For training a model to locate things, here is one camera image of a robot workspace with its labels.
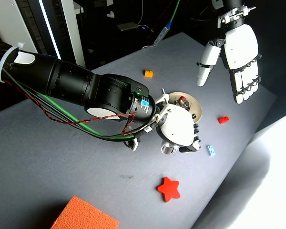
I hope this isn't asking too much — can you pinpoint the chocolate toy cake with cherry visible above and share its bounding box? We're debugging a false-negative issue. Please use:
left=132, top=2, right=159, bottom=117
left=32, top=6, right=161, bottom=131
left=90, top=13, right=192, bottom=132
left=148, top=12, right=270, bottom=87
left=175, top=95, right=191, bottom=111

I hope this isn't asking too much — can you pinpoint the beige bowl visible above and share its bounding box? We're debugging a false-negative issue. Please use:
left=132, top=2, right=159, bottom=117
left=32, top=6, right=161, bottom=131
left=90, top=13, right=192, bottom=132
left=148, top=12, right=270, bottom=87
left=168, top=91, right=203, bottom=125

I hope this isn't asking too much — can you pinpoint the red black twisted cable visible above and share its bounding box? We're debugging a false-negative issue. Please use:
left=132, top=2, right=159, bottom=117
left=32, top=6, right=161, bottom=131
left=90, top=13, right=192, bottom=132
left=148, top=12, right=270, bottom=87
left=2, top=80, right=137, bottom=137

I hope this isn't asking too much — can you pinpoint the orange foam block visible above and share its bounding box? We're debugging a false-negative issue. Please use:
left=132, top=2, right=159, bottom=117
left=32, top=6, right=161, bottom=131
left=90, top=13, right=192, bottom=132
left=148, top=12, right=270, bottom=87
left=50, top=195, right=120, bottom=229

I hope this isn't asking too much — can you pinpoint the grey flat device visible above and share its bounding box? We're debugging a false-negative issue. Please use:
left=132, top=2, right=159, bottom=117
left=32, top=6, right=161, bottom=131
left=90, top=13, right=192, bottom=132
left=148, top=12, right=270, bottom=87
left=116, top=21, right=139, bottom=31

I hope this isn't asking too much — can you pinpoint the white robot body column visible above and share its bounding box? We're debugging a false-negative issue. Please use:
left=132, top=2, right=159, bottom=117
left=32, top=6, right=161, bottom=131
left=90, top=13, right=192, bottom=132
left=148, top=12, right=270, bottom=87
left=0, top=0, right=86, bottom=69

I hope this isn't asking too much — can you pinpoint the white backdrop sheet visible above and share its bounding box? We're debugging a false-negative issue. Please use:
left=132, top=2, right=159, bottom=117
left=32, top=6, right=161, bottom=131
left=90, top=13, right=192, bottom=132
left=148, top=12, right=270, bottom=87
left=192, top=93, right=286, bottom=229

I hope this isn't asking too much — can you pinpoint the green cable with blue plug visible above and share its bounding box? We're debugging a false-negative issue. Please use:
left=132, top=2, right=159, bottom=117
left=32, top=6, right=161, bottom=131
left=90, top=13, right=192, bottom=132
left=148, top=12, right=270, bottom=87
left=166, top=0, right=181, bottom=29

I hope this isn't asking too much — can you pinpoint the silver usb hub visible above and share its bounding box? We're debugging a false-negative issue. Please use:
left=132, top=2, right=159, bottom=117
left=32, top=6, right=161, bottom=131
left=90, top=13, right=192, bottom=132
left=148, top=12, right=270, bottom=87
left=153, top=26, right=170, bottom=46

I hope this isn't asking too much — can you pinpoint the red star block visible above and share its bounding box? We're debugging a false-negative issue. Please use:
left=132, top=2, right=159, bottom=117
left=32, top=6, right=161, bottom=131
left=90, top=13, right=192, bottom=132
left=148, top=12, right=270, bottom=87
left=156, top=176, right=181, bottom=203

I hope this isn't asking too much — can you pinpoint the thick green cable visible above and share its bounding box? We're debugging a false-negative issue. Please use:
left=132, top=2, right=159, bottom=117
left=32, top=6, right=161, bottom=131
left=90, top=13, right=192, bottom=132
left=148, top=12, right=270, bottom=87
left=20, top=87, right=137, bottom=141

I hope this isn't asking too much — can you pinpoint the grey table cloth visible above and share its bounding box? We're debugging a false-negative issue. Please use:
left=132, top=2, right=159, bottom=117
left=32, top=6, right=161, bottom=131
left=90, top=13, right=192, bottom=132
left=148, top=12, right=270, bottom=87
left=0, top=32, right=277, bottom=229

